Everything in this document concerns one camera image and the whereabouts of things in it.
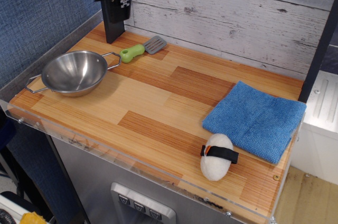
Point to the yellow black object bottom-left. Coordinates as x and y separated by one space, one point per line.
27 218

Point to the clear acrylic edge guard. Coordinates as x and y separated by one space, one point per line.
154 143

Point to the steel two-handled bowl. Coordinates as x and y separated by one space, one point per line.
76 73

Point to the silver button control panel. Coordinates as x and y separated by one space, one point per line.
134 207

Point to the dark right vertical post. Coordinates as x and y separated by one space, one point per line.
319 55

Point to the stainless steel cabinet front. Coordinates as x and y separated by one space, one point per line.
93 168

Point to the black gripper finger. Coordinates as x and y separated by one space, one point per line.
118 10

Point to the blue folded cloth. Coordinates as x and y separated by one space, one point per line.
256 122

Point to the white plush sushi toy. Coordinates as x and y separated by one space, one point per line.
216 157

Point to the white ribbed appliance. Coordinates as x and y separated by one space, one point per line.
315 150

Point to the green handled grey spatula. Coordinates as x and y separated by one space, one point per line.
151 46

